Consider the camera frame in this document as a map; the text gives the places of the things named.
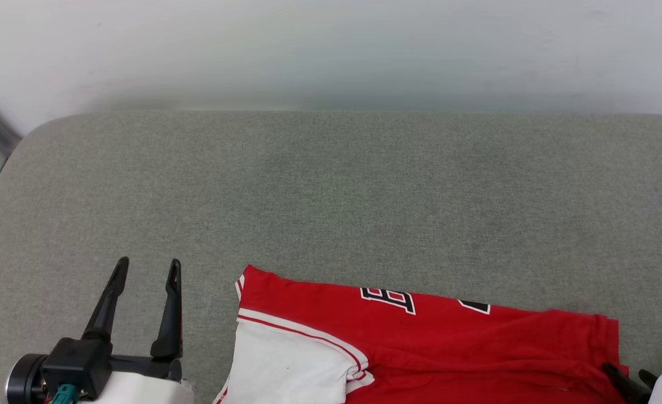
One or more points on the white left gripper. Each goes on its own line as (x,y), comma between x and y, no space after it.
(140,387)

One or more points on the red Bulls 23 jersey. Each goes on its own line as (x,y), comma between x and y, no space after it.
(477,348)

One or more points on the black cylinder on left wrist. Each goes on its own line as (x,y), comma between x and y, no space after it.
(22,381)

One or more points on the grey fabric sofa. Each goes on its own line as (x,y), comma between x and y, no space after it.
(331,196)

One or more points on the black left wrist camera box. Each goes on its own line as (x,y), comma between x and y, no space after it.
(76,365)

